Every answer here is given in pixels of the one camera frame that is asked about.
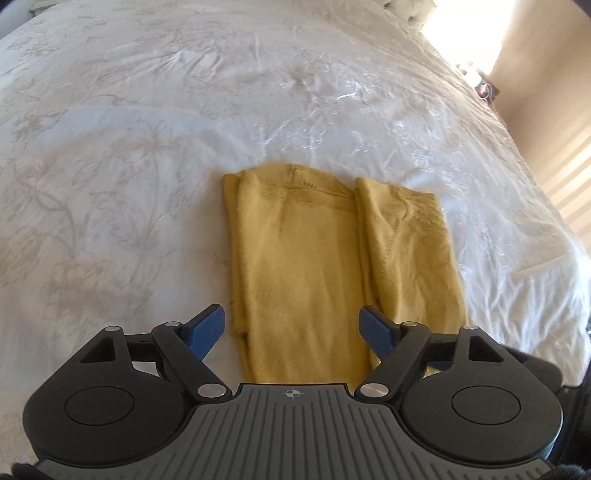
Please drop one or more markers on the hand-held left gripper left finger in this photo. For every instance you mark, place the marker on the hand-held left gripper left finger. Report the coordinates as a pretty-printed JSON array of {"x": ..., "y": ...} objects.
[{"x": 205, "y": 331}]

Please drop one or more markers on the tufted beige headboard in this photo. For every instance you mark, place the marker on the tufted beige headboard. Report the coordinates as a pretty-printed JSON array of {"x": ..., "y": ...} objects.
[{"x": 408, "y": 11}]

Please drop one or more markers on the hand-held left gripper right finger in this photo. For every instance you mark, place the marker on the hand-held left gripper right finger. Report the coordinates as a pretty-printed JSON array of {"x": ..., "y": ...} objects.
[{"x": 376, "y": 333}]

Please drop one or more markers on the white floral bedspread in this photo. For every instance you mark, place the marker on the white floral bedspread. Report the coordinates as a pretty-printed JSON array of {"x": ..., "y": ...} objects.
[{"x": 138, "y": 138}]

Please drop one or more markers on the dark bedside object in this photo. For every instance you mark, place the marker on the dark bedside object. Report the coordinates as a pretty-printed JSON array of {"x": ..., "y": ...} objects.
[{"x": 485, "y": 86}]

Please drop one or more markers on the yellow knit sweater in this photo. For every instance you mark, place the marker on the yellow knit sweater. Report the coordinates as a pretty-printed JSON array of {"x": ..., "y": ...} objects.
[{"x": 300, "y": 258}]

